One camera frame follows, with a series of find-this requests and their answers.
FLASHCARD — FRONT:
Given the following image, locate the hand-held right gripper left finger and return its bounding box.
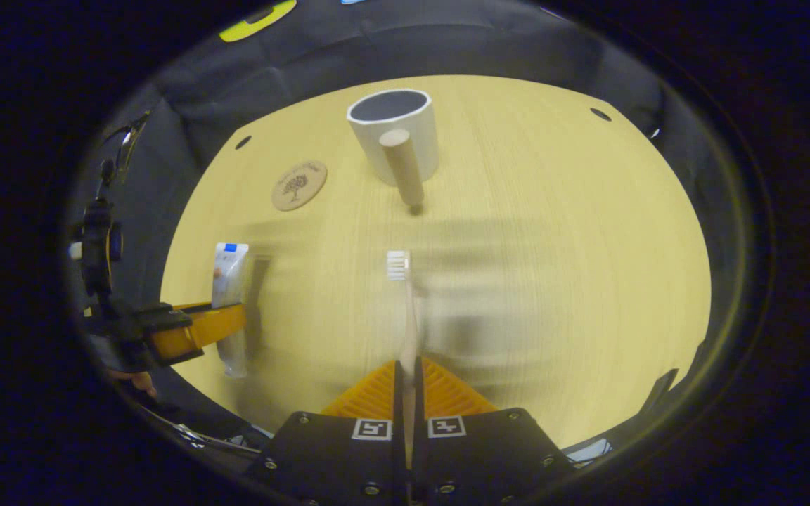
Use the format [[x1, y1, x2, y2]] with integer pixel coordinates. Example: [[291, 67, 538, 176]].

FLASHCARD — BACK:
[[247, 360, 406, 506]]

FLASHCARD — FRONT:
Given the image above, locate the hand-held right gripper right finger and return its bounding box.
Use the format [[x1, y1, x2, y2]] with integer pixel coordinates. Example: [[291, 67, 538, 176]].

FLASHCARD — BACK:
[[412, 356, 575, 506]]

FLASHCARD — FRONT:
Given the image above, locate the white toothpaste tube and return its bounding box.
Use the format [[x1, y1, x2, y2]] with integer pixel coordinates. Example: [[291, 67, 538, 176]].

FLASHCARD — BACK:
[[211, 242, 252, 379]]

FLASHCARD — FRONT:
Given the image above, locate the beige toothbrush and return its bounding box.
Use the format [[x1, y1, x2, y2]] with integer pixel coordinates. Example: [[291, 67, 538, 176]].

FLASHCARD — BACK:
[[386, 250, 424, 466]]

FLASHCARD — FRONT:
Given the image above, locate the round wooden coaster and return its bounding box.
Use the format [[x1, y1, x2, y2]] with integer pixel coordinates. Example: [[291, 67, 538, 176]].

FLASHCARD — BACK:
[[271, 160, 328, 212]]

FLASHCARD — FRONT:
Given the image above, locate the white cup with wooden handle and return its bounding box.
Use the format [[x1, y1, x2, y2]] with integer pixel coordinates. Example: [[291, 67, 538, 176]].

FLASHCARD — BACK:
[[347, 89, 441, 209]]

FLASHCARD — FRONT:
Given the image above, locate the light wooden desktop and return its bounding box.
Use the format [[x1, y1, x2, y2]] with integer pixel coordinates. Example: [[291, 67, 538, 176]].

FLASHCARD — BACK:
[[160, 74, 713, 450]]

